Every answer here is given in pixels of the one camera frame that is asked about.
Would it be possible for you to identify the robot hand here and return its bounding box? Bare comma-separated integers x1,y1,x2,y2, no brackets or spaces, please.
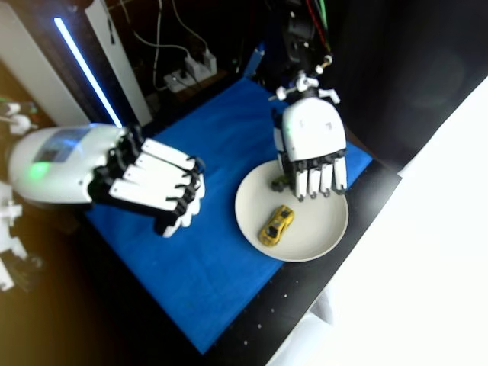
271,97,348,202
7,124,207,238

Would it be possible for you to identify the yellow toy car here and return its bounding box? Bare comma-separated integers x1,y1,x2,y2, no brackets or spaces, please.
258,204,295,247

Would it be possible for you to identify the white round plate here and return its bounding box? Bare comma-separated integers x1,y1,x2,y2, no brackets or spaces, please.
234,159,349,263

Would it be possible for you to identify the glowing light bar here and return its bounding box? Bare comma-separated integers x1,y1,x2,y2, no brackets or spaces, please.
53,17,124,129

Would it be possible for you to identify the white upright panel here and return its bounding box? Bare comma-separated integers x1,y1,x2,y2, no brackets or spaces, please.
84,0,153,127

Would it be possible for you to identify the white charger block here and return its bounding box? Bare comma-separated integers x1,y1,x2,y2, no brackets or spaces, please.
184,50,217,82

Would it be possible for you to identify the white power strip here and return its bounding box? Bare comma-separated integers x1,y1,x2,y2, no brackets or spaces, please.
163,69,200,93

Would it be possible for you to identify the white sheet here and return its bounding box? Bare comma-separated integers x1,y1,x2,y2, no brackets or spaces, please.
265,72,488,366

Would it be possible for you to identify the blue cloth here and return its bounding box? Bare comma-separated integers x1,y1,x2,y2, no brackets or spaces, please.
83,78,374,355

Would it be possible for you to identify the white cable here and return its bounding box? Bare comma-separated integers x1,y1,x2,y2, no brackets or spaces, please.
171,0,210,53
131,28,210,58

